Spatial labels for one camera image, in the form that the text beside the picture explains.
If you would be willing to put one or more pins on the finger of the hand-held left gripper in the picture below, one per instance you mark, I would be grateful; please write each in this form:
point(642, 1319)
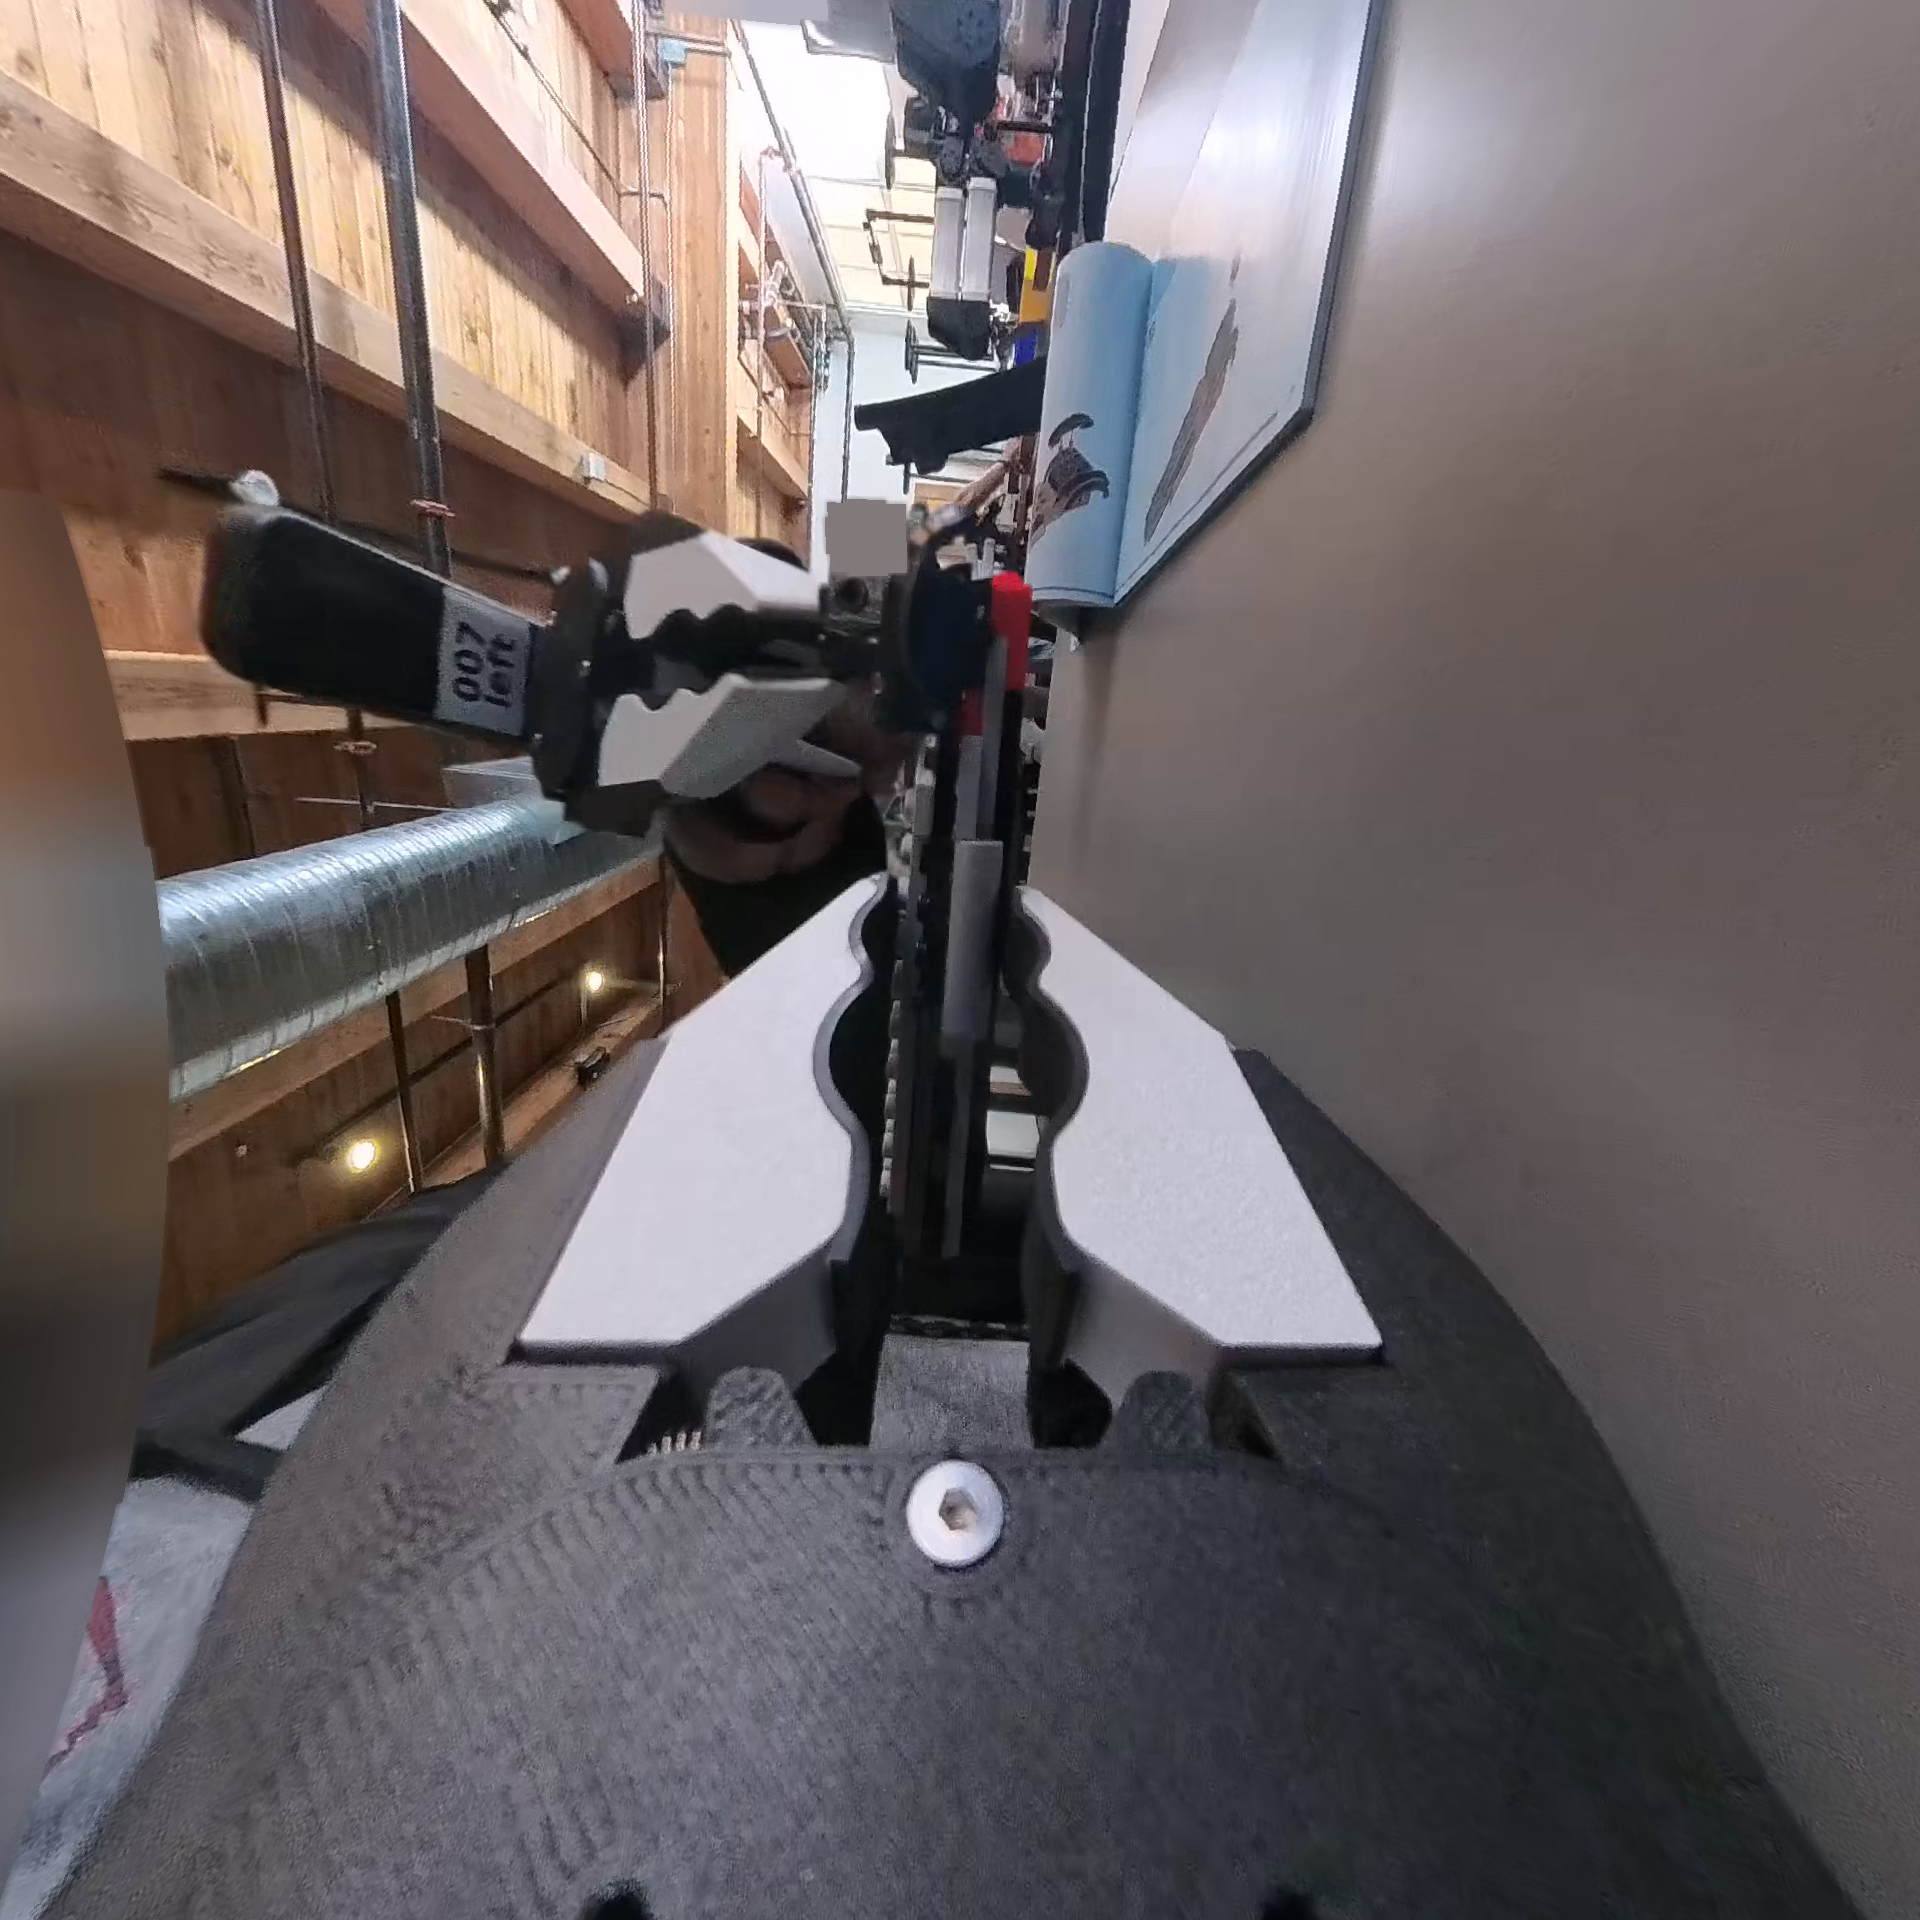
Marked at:
point(721, 570)
point(721, 734)

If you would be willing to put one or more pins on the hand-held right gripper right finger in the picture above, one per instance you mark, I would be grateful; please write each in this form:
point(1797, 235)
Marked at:
point(1213, 1201)

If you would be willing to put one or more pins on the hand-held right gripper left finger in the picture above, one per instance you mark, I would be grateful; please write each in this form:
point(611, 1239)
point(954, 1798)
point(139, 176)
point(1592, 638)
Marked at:
point(705, 1184)

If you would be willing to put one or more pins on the grey black toy brick model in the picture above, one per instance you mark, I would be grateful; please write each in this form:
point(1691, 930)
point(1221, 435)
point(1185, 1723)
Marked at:
point(971, 930)

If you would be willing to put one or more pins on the grey desk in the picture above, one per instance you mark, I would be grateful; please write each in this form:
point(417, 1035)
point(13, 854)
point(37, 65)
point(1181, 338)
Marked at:
point(1574, 751)

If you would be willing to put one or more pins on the person's left hand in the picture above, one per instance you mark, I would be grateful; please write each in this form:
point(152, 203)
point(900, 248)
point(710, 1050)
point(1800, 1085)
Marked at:
point(779, 833)

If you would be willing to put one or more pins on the tall black office chair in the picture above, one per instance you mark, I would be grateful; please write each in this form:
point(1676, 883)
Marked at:
point(945, 411)

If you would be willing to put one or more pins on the white equipment case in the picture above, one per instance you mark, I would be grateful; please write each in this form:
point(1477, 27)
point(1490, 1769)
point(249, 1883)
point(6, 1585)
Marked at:
point(961, 240)

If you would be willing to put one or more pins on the light blue instruction booklet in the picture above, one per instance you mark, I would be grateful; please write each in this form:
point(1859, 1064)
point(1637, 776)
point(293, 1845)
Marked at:
point(1088, 346)

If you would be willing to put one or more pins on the silver air duct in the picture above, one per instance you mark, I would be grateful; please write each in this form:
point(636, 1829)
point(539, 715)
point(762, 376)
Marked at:
point(374, 930)

